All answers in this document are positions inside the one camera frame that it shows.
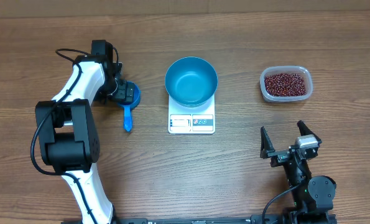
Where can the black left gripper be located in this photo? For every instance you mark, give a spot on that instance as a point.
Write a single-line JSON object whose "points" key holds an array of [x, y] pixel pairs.
{"points": [[124, 94]]}

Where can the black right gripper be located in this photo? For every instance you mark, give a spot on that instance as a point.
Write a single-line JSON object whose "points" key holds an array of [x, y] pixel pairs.
{"points": [[282, 157]]}

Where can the blue plastic measuring scoop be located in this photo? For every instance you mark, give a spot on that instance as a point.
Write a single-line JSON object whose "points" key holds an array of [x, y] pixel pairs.
{"points": [[127, 121]]}

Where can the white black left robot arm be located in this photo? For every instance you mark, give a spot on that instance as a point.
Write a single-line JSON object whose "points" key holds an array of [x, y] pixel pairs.
{"points": [[66, 141]]}

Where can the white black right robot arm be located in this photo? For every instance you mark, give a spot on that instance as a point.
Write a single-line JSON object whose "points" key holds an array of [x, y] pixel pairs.
{"points": [[313, 195]]}

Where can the teal plastic bowl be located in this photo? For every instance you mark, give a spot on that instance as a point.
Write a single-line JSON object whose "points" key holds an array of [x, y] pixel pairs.
{"points": [[191, 81]]}

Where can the white digital kitchen scale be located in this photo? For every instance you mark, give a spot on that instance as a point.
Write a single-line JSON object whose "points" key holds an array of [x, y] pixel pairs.
{"points": [[196, 120]]}

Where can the red adzuki beans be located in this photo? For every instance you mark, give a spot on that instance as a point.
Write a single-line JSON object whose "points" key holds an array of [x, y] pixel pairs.
{"points": [[285, 84]]}

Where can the clear plastic container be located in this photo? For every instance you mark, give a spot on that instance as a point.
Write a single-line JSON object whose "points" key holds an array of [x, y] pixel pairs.
{"points": [[303, 72]]}

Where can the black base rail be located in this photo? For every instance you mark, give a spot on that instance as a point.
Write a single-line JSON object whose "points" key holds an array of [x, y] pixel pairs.
{"points": [[197, 221]]}

